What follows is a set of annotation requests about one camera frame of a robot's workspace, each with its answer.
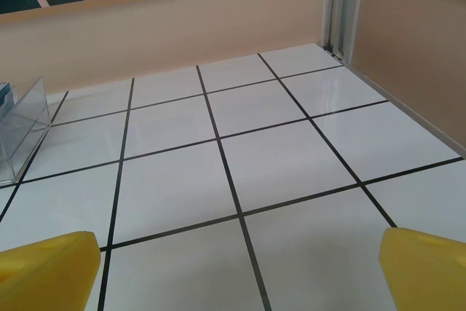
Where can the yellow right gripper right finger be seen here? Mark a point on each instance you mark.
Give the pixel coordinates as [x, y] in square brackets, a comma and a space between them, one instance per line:
[429, 274]

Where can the clear acrylic card stand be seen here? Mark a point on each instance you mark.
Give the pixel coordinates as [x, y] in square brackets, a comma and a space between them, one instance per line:
[32, 107]

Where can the aluminium frame post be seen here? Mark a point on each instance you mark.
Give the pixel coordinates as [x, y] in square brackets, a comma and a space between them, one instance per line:
[342, 5]

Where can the aluminium table side rail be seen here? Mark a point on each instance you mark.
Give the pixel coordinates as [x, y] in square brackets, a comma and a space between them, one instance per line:
[418, 119]

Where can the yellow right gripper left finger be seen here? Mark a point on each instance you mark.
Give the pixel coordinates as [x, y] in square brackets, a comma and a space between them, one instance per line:
[43, 274]

